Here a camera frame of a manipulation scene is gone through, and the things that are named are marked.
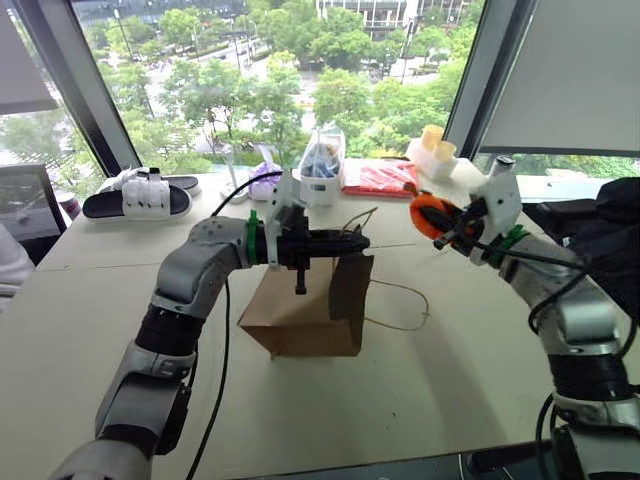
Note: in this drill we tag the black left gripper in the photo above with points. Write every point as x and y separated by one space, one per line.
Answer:
295 247

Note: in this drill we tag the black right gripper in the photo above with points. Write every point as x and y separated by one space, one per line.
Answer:
470 227

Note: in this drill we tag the orange plush toy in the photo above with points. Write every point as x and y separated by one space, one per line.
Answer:
421 226

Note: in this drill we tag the brown paper bag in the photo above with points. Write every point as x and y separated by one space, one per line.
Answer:
305 310

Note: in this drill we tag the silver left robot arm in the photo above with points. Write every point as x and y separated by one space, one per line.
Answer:
190 270

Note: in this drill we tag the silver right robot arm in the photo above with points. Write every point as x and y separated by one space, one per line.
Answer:
585 320

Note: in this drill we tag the white bin with plastic bag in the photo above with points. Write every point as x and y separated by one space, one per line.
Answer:
322 170

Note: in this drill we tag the purple plush toy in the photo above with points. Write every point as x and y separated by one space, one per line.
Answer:
261 182

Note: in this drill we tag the green right wrist zip tie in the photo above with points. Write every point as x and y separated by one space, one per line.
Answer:
505 242

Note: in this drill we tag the green wrist zip tie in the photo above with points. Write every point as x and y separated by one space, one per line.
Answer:
252 240
505 242

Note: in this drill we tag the red plastic packet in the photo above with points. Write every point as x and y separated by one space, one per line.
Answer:
380 180

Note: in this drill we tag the green left wrist zip tie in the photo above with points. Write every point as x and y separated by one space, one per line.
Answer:
252 240

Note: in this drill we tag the black backpack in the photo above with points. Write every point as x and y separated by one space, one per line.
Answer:
605 235

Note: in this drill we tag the black slipper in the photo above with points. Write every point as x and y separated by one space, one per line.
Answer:
182 183
102 205

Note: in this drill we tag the grey roller blind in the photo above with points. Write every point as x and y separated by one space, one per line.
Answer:
565 75
22 55

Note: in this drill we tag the dark rounded shape under table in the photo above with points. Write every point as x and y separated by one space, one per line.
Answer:
505 457

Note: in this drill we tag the small dark cup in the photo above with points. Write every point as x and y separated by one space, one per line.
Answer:
69 206

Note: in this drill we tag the dark monitor screen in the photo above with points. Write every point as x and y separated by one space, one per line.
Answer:
25 205

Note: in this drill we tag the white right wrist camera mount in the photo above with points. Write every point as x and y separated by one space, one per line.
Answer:
500 195

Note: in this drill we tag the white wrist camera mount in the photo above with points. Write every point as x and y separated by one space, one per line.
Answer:
282 200
500 195

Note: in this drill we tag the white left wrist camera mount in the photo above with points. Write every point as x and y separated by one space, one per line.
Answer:
282 200

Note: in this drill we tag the dark window frame post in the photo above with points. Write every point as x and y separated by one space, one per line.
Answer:
75 85
480 80

